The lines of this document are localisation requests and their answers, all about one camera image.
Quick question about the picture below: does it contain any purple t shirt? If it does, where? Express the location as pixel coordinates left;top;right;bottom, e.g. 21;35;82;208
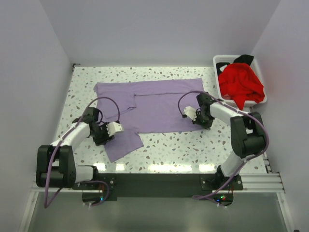
94;78;204;162

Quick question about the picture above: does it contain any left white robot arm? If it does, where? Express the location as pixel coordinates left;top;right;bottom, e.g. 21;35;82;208
36;107;123;189

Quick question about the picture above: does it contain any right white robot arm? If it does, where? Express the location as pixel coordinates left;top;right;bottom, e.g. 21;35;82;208
192;93;268;190

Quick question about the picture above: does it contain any red t shirt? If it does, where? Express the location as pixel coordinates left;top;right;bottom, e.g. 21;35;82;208
218;63;265;110

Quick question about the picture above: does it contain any white plastic basket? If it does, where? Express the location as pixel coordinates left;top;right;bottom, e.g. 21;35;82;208
213;55;267;107

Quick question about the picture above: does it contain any black t shirt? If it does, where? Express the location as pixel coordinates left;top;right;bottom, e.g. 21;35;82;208
214;54;254;75

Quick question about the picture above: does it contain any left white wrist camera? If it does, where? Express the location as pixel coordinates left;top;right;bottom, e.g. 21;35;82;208
106;122;124;137

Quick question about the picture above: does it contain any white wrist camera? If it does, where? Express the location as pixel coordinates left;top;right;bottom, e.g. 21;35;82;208
182;106;197;121
106;122;124;137

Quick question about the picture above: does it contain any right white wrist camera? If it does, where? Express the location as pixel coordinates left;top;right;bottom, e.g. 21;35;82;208
182;106;197;121

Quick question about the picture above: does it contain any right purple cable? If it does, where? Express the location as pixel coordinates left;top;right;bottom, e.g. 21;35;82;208
177;90;269;203

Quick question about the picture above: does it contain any purple cable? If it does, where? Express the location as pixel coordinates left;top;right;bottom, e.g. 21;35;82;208
177;90;269;203
43;96;121;209

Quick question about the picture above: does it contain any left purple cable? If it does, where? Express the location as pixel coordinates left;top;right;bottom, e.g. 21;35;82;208
43;96;121;209

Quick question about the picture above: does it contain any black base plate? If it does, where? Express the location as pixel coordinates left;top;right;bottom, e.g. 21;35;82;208
72;174;243;202

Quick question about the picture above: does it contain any aluminium frame rail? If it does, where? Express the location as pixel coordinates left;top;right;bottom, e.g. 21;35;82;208
31;149;287;194

